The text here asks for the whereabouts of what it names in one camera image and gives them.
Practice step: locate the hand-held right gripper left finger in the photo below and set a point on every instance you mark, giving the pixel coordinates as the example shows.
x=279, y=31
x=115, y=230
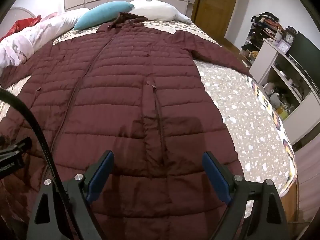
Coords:
x=100, y=173

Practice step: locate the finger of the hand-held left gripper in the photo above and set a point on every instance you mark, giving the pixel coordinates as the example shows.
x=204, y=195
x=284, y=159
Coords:
x=15, y=151

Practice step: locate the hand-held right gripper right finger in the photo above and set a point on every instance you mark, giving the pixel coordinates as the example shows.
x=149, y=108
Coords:
x=215, y=176

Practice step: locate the maroon quilted puffer coat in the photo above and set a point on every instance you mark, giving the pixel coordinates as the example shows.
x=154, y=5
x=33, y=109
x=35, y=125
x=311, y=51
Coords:
x=112, y=80

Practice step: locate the patterned beige bedspread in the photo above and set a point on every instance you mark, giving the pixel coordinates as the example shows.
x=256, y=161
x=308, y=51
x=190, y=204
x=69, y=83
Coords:
x=237, y=110

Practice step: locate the yellow bottle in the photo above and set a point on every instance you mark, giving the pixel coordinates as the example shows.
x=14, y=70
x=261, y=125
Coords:
x=283, y=113

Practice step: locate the white and pink duvet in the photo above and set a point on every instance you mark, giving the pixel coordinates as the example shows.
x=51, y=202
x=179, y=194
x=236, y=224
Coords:
x=37, y=35

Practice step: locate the red cloth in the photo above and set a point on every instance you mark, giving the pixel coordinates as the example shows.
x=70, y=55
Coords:
x=21, y=25

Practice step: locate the white shelf unit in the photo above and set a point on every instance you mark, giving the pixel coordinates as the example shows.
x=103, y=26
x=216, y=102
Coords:
x=265, y=57

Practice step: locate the pink rounded headboard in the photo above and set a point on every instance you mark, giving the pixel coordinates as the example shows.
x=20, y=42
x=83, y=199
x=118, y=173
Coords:
x=20, y=11

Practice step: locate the white desk clock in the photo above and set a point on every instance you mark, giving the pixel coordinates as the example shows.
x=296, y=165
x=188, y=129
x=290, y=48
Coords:
x=283, y=46

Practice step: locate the dark flat screen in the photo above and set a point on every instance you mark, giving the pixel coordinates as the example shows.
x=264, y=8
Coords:
x=307, y=52

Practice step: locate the cluttered storage rack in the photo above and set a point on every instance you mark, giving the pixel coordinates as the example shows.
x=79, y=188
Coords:
x=262, y=27

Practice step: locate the round silver alarm clock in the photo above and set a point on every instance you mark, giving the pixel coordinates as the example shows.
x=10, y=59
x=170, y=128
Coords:
x=290, y=38

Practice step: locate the blue pillow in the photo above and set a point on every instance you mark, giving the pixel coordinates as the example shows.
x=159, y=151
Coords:
x=102, y=15

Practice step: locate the wooden door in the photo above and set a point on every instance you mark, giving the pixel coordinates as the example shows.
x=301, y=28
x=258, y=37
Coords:
x=215, y=5

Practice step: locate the white pillow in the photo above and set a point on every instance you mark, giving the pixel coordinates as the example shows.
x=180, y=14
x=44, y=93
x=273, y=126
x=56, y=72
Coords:
x=160, y=10

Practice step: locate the wooden bed frame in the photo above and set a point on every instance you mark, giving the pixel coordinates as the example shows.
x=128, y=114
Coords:
x=290, y=200

